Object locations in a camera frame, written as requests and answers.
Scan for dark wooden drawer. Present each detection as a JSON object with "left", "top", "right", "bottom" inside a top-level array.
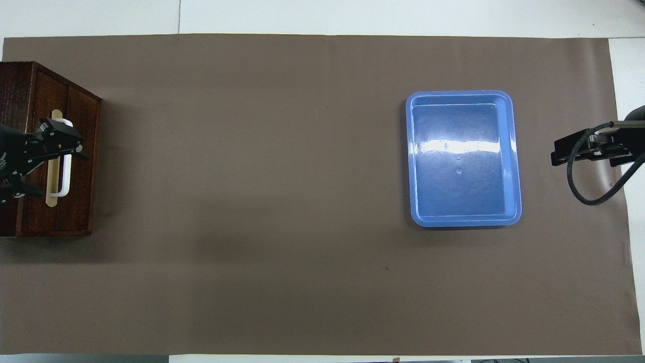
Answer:
[{"left": 19, "top": 70, "right": 99, "bottom": 233}]

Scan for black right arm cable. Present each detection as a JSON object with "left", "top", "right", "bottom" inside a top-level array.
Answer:
[{"left": 567, "top": 121, "right": 645, "bottom": 206}]

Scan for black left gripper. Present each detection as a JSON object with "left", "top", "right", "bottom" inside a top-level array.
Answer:
[{"left": 0, "top": 118, "right": 90, "bottom": 203}]

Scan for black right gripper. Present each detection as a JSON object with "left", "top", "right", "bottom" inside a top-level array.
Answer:
[{"left": 550, "top": 105, "right": 645, "bottom": 167}]

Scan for dark wooden drawer cabinet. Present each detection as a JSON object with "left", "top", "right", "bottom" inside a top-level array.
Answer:
[{"left": 0, "top": 60, "right": 102, "bottom": 237}]

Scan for brown table mat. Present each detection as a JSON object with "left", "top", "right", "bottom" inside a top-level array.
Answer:
[{"left": 0, "top": 34, "right": 638, "bottom": 356}]

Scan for beige handle backplate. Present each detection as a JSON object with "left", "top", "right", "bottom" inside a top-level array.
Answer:
[{"left": 45, "top": 109, "right": 63, "bottom": 207}]

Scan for blue plastic tray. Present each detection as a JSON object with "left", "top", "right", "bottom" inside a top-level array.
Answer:
[{"left": 406, "top": 90, "right": 523, "bottom": 228}]

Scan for white drawer handle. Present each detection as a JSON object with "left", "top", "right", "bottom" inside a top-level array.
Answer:
[{"left": 50, "top": 118, "right": 74, "bottom": 197}]

